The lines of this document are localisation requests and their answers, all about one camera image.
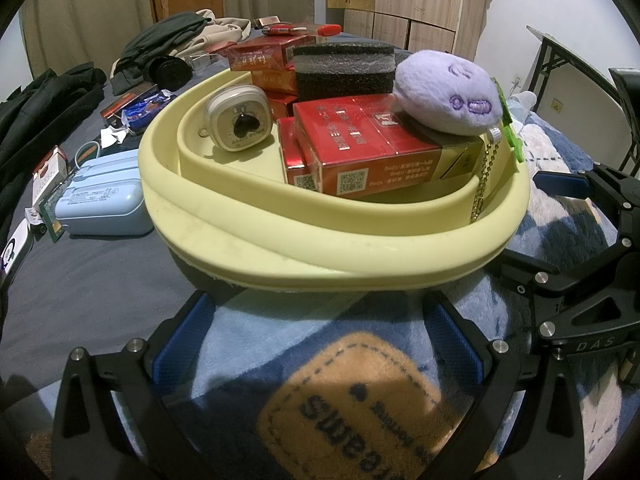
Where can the white tissue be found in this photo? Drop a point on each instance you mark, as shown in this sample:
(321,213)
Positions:
(522,105)

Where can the blue snack packet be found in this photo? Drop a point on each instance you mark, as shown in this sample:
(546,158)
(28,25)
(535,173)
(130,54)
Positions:
(150,107)

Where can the purple plush toy green leaf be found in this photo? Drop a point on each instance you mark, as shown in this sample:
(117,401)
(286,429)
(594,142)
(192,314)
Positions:
(445,92)

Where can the dark green jacket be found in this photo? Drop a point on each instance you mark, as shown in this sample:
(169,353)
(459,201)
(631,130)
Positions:
(165,35)

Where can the pale yellow plastic basin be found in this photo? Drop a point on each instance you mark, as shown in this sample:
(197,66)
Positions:
(300,240)

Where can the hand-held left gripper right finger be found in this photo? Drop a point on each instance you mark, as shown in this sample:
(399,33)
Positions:
(452,345)

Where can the clear plastic box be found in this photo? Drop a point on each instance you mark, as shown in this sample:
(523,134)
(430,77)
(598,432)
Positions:
(212,55)

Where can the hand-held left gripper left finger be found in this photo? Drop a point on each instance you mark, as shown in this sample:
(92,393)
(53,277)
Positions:
(182,340)

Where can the rectangular black sponge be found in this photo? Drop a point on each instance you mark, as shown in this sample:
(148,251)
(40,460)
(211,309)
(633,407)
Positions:
(345,70)

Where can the light blue case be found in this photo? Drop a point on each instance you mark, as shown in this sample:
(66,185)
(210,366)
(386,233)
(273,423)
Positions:
(105,195)

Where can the black folding table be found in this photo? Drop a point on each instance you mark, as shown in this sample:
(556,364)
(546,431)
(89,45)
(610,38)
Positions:
(565,42)

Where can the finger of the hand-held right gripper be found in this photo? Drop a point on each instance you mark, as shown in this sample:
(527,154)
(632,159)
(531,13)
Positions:
(560,183)
(550,285)

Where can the white black card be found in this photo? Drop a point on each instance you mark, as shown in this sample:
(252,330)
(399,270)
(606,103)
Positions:
(15,250)

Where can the beige round kitchen timer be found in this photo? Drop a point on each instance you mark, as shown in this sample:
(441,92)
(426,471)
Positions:
(240,120)

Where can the yellowish wall socket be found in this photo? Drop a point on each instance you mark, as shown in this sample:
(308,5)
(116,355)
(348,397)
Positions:
(556,106)

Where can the beige garment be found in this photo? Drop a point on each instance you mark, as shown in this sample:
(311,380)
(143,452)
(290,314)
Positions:
(225,30)

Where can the blue white plush blanket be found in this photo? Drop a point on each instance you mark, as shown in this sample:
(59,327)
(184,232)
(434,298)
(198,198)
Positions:
(350,320)

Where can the black round lens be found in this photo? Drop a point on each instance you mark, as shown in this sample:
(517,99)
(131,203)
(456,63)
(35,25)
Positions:
(170,71)

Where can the green circuit board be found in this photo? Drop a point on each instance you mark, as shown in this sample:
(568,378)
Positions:
(54,220)

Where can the red gold cigarette carton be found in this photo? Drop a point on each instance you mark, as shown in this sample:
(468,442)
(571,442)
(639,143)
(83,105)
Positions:
(360,145)

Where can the white crumpled paper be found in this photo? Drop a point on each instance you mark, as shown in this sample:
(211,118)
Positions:
(112,136)

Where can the small red white box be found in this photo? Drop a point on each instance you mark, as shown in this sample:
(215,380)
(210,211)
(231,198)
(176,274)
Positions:
(47,175)

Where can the black clothes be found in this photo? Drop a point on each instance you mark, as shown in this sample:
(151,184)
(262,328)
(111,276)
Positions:
(45,110)

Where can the beige curtain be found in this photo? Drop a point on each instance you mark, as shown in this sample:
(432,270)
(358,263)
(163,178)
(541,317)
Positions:
(85,5)

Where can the red orange tube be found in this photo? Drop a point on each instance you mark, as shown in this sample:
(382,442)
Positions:
(330,30)

